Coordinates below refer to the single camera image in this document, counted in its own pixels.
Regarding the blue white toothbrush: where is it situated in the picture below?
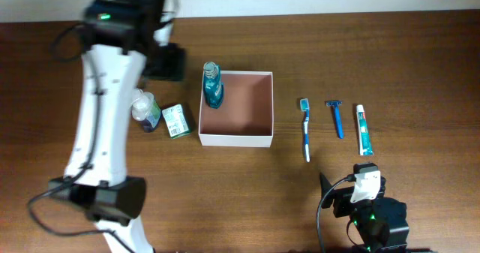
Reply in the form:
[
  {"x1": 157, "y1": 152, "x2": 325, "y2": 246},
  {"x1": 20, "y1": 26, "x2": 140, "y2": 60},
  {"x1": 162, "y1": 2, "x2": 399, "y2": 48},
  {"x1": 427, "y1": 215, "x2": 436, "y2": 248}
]
[{"x1": 299, "y1": 98, "x2": 311, "y2": 162}]

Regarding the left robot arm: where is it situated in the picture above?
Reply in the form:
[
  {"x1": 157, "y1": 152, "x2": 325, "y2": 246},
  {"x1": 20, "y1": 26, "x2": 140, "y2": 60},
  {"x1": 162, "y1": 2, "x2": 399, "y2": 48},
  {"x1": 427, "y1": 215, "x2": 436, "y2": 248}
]
[{"x1": 47, "y1": 0, "x2": 186, "y2": 252}]

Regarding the green soap bar box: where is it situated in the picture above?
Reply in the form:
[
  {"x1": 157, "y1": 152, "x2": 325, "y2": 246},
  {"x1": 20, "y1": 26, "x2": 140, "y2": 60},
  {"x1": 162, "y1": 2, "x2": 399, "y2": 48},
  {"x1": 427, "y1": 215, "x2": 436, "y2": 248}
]
[{"x1": 162, "y1": 104, "x2": 191, "y2": 139}]

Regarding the white cardboard box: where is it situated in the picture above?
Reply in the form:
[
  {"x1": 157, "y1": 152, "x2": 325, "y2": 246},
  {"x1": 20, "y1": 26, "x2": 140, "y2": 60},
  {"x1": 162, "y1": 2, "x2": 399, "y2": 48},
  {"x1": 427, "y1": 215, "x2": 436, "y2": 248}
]
[{"x1": 198, "y1": 71, "x2": 275, "y2": 148}]

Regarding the green white toothpaste tube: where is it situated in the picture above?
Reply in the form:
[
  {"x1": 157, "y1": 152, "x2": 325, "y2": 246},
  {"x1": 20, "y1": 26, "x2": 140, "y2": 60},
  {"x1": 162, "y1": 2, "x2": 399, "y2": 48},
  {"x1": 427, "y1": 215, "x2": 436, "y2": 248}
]
[{"x1": 356, "y1": 104, "x2": 374, "y2": 155}]

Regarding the blue disposable razor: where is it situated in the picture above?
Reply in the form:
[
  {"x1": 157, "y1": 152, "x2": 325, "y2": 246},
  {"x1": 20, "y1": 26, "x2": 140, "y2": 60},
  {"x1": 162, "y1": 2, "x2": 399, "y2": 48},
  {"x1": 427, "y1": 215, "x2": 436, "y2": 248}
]
[{"x1": 325, "y1": 100, "x2": 344, "y2": 139}]

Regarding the clear pump soap bottle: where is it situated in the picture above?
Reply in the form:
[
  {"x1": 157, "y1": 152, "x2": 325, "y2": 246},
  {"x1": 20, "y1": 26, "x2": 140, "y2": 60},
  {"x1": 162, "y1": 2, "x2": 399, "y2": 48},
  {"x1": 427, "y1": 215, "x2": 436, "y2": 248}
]
[{"x1": 131, "y1": 89, "x2": 162, "y2": 133}]

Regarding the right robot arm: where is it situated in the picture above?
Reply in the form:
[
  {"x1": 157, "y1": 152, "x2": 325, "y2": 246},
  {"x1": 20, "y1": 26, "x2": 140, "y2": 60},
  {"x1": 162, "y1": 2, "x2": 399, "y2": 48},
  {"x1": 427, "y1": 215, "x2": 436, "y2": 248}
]
[{"x1": 316, "y1": 162, "x2": 410, "y2": 253}]

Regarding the teal mouthwash bottle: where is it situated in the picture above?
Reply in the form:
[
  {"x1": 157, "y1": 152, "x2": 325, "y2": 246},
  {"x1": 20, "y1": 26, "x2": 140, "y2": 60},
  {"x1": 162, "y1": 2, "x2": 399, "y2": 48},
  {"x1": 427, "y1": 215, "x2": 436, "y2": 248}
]
[{"x1": 203, "y1": 62, "x2": 224, "y2": 109}]

